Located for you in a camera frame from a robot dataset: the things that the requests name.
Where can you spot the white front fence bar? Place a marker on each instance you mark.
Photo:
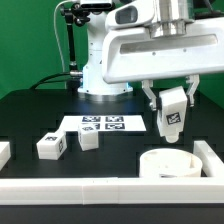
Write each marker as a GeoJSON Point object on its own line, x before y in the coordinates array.
{"type": "Point", "coordinates": [83, 191]}

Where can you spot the white left fence block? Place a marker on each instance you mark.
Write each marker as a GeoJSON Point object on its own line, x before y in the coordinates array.
{"type": "Point", "coordinates": [5, 153]}

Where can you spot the white tag marker sheet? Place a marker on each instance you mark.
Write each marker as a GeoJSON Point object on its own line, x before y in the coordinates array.
{"type": "Point", "coordinates": [104, 122]}

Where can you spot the overhead camera on mount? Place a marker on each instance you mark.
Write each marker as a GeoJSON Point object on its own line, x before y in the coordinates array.
{"type": "Point", "coordinates": [102, 5]}

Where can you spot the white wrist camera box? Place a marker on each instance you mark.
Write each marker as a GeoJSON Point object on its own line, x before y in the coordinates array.
{"type": "Point", "coordinates": [136, 13]}

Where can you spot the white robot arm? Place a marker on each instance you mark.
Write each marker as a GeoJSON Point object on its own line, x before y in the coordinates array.
{"type": "Point", "coordinates": [172, 19]}

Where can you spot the white fence bar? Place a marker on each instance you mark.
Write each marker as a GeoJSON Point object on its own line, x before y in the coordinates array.
{"type": "Point", "coordinates": [212, 165]}
{"type": "Point", "coordinates": [83, 191]}

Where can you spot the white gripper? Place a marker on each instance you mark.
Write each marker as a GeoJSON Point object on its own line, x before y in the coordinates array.
{"type": "Point", "coordinates": [132, 55]}

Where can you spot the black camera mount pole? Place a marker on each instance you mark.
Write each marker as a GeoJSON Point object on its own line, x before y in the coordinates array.
{"type": "Point", "coordinates": [74, 15]}

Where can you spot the white right fence bar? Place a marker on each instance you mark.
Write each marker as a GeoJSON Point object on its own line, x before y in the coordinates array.
{"type": "Point", "coordinates": [212, 165]}

